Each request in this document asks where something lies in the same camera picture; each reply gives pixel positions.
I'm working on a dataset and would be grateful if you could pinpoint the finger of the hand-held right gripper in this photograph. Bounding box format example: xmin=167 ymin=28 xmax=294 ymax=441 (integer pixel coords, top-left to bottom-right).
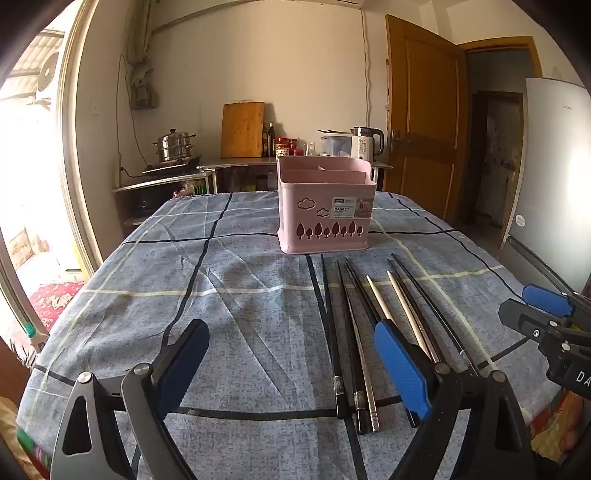
xmin=522 ymin=283 xmax=591 ymax=320
xmin=499 ymin=298 xmax=574 ymax=345

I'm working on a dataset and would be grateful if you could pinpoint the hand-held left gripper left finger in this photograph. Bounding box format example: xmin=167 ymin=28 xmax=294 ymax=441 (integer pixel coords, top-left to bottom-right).
xmin=50 ymin=318 xmax=211 ymax=480

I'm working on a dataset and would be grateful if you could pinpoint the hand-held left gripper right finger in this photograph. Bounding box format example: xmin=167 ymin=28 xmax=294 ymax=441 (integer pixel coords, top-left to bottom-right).
xmin=374 ymin=320 xmax=539 ymax=480

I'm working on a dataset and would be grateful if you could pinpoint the light wooden chopstick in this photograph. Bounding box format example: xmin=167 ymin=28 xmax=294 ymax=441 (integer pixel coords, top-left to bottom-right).
xmin=387 ymin=270 xmax=439 ymax=365
xmin=366 ymin=275 xmax=395 ymax=326

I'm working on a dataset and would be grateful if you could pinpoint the pink utensil basket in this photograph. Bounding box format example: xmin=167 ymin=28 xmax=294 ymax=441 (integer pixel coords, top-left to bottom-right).
xmin=276 ymin=156 xmax=373 ymax=256

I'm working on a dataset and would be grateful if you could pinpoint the blue plaid tablecloth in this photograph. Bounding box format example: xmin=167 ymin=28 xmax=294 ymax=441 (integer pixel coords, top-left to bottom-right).
xmin=16 ymin=190 xmax=555 ymax=480

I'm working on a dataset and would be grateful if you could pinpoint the silver refrigerator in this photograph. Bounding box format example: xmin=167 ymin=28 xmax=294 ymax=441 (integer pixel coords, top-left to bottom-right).
xmin=501 ymin=78 xmax=591 ymax=296

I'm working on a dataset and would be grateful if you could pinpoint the red patterned rug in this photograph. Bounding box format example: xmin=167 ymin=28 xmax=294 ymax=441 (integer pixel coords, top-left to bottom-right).
xmin=30 ymin=281 xmax=86 ymax=330

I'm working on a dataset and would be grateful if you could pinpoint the low metal shelf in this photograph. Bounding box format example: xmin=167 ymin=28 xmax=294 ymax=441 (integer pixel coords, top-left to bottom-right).
xmin=112 ymin=167 xmax=218 ymax=228

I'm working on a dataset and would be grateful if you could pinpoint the black induction cooker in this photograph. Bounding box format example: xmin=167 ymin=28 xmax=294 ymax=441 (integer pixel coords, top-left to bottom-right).
xmin=142 ymin=156 xmax=204 ymax=175

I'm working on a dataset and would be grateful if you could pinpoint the steel kitchen table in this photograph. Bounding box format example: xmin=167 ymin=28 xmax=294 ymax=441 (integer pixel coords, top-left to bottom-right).
xmin=199 ymin=156 xmax=394 ymax=195

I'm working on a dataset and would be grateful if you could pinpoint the steel steamer pot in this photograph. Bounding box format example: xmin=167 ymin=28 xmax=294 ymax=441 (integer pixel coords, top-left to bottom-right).
xmin=152 ymin=129 xmax=197 ymax=163

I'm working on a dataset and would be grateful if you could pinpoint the wooden door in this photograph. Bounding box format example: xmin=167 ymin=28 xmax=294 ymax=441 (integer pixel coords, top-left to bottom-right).
xmin=385 ymin=14 xmax=468 ymax=222

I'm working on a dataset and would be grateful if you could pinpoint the white electric kettle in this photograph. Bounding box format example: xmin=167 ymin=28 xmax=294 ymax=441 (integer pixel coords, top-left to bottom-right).
xmin=351 ymin=127 xmax=385 ymax=162

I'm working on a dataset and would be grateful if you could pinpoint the water filter jug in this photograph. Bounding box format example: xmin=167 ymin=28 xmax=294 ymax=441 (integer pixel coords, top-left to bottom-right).
xmin=318 ymin=130 xmax=354 ymax=158

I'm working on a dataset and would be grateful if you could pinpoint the wooden cutting board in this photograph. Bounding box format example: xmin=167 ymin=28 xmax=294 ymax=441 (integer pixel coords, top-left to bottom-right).
xmin=221 ymin=102 xmax=266 ymax=159

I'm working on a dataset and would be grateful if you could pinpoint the hanging grey cloth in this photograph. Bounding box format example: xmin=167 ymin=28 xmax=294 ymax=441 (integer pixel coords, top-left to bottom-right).
xmin=127 ymin=55 xmax=158 ymax=110

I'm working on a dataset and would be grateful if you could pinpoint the white window frame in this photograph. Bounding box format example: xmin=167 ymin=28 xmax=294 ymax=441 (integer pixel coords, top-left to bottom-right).
xmin=58 ymin=0 xmax=107 ymax=278

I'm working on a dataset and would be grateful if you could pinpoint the wooden door frame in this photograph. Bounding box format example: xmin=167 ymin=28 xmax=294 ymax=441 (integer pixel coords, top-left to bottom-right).
xmin=457 ymin=37 xmax=543 ymax=232

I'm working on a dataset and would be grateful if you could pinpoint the wall cable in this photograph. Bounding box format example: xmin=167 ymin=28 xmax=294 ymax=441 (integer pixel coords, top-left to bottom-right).
xmin=362 ymin=9 xmax=372 ymax=132

